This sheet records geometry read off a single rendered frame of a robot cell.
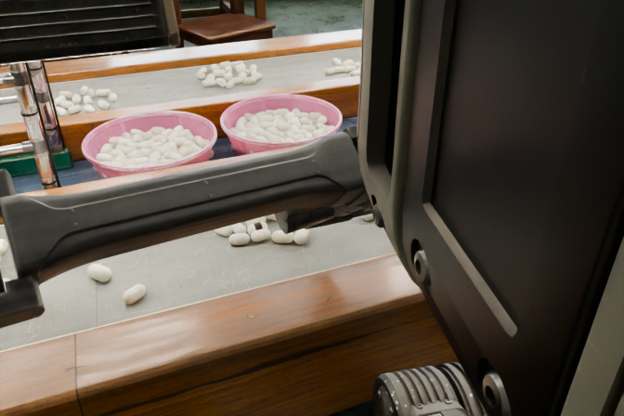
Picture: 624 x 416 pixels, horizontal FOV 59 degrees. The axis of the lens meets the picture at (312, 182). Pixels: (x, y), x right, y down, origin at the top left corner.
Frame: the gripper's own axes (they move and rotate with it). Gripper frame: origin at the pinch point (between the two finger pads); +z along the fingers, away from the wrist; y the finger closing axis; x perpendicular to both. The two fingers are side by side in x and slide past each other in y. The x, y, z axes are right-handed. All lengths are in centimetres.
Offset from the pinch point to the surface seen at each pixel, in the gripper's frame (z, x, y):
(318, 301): -7.5, 12.8, 5.0
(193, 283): 3.0, 7.0, 19.7
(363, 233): 5.8, 5.3, -7.9
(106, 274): 4.9, 3.0, 31.0
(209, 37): 191, -113, -18
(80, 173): 47, -21, 37
